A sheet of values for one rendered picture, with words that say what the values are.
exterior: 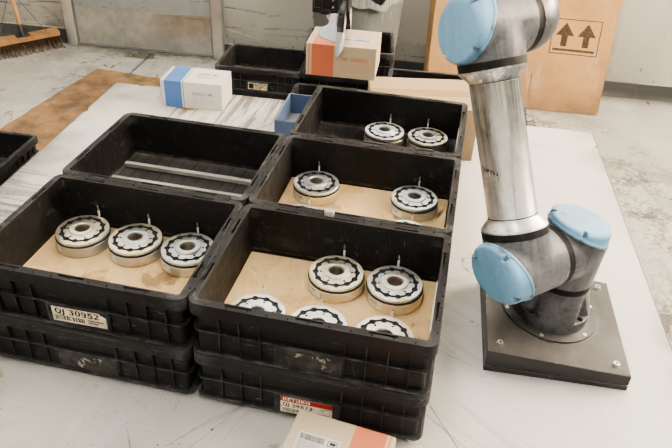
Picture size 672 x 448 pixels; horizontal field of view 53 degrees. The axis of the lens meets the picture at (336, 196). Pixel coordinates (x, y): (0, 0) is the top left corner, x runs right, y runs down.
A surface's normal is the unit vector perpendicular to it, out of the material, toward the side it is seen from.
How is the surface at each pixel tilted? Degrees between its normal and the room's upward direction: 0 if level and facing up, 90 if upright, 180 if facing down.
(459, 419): 0
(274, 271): 0
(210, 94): 90
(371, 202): 0
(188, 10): 90
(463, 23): 82
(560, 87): 73
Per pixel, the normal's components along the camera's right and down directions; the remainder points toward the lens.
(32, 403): 0.04, -0.84
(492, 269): -0.82, 0.36
